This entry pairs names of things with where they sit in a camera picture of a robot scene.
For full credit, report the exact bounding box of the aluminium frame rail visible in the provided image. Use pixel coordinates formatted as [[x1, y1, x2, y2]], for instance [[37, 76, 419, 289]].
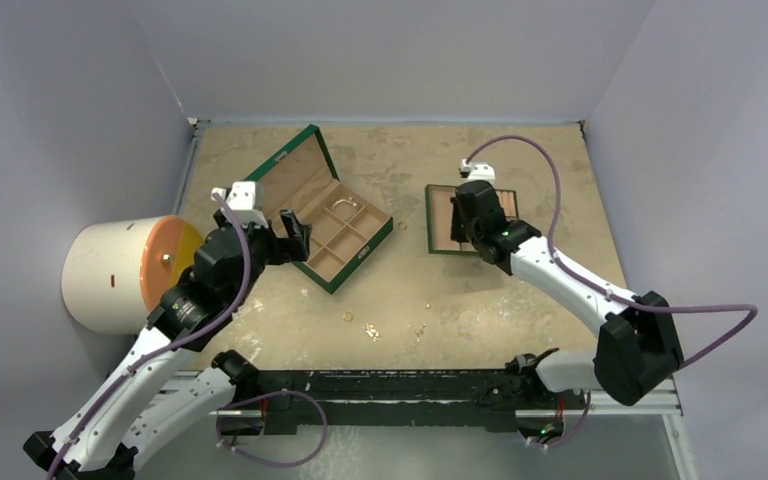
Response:
[[496, 367, 682, 419]]

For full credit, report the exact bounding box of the green jewelry tray insert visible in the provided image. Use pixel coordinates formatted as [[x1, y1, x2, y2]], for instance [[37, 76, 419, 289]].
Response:
[[425, 184, 520, 255]]

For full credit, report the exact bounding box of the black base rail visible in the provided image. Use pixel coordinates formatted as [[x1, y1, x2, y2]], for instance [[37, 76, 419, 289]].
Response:
[[211, 350, 565, 441]]

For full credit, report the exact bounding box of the green jewelry box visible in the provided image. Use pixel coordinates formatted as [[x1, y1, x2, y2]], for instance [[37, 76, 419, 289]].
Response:
[[245, 124, 394, 294]]

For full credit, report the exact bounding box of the white cylinder orange face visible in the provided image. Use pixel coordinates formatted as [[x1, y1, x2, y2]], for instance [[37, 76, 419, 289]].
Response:
[[61, 215, 204, 335]]

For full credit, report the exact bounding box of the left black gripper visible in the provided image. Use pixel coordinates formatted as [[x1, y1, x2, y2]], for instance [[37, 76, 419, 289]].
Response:
[[214, 208, 308, 307]]

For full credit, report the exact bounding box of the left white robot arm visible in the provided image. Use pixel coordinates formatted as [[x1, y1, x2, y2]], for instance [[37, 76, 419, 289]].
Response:
[[23, 207, 312, 479]]

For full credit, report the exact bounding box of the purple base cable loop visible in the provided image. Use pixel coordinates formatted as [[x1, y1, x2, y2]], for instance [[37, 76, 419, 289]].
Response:
[[214, 390, 329, 470]]

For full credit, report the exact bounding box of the gold earring cluster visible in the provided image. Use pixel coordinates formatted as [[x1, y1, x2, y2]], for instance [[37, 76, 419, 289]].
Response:
[[362, 323, 380, 342]]

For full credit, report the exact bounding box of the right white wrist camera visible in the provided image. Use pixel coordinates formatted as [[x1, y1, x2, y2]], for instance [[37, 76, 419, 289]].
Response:
[[459, 159, 496, 185]]

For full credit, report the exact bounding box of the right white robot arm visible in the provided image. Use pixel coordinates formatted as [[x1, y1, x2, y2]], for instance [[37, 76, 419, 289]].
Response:
[[453, 180, 684, 407]]

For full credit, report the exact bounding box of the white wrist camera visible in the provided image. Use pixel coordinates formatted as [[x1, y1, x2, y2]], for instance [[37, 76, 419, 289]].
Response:
[[211, 181, 268, 227], [459, 159, 496, 185]]

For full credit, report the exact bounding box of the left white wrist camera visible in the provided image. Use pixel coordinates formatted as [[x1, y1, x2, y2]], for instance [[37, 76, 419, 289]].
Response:
[[211, 181, 268, 227]]

